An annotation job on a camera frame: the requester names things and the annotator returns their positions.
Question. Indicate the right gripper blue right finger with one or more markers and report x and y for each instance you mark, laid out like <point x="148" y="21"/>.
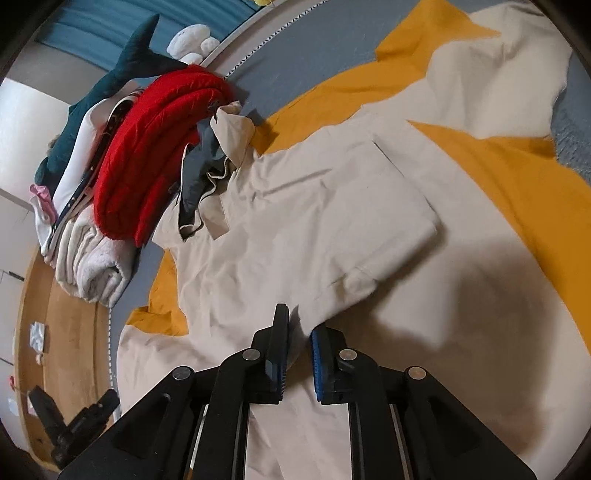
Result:
<point x="330" y="383"/>

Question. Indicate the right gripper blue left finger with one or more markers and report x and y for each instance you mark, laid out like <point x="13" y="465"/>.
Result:
<point x="277" y="353"/>

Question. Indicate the beige and mustard large shirt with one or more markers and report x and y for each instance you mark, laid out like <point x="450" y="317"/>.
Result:
<point x="369" y="239"/>

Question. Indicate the white tissue pack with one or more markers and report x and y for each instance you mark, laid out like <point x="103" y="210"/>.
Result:
<point x="37" y="333"/>

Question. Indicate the cream folded fleece blanket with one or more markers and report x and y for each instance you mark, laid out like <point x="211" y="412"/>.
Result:
<point x="91" y="266"/>

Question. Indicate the red folded blanket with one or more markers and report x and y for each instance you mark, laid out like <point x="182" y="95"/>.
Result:
<point x="142" y="165"/>

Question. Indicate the white folded bedding stack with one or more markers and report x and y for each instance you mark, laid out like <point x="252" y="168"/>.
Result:
<point x="75" y="189"/>

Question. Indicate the white wardrobe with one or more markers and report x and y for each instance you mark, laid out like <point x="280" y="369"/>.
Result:
<point x="30" y="119"/>

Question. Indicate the white plush toy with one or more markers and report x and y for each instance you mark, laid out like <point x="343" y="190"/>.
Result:
<point x="192" y="44"/>

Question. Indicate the teal shark plush toy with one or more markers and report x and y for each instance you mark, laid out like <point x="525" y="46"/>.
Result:
<point x="135" y="61"/>

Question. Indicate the wooden bed frame headboard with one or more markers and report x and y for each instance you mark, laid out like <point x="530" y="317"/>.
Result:
<point x="73" y="369"/>

